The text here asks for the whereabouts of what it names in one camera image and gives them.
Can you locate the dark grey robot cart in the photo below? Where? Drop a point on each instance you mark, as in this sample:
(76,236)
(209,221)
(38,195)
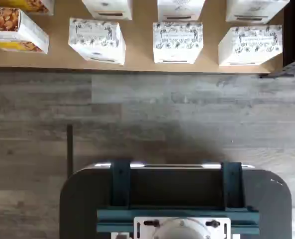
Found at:
(82,199)

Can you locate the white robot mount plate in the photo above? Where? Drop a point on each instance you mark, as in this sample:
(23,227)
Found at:
(139,229)

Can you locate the black metal bar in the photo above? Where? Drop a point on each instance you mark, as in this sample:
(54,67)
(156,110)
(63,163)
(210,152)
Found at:
(69,149)

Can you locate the teal metal frame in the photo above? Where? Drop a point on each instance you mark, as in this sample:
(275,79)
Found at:
(120,179)

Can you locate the brown shelf board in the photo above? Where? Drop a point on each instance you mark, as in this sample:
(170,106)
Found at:
(137,67)

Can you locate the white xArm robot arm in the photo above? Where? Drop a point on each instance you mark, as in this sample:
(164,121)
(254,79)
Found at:
(182,230)

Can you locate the white floral print box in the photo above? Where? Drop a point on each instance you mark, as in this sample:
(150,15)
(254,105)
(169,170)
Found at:
(249,47)
(107,7)
(179,8)
(254,10)
(177,42)
(95,37)

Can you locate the yellow white granola box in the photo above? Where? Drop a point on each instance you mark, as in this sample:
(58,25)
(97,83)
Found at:
(25,6)
(25,32)

